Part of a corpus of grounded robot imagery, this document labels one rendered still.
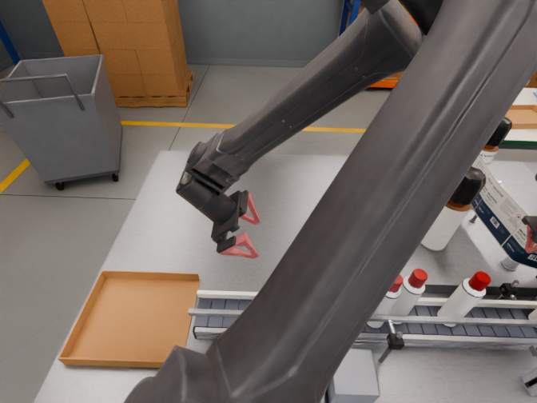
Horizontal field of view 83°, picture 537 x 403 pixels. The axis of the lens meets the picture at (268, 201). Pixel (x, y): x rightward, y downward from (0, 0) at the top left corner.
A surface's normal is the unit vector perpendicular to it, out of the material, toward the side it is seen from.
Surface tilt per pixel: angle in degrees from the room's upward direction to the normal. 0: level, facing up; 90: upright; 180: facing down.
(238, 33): 90
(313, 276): 49
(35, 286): 0
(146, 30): 90
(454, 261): 0
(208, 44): 90
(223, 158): 105
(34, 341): 0
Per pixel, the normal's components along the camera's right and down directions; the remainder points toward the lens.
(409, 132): -0.73, -0.48
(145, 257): 0.02, -0.73
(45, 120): 0.29, 0.70
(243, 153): -0.25, 0.83
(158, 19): 0.06, 0.68
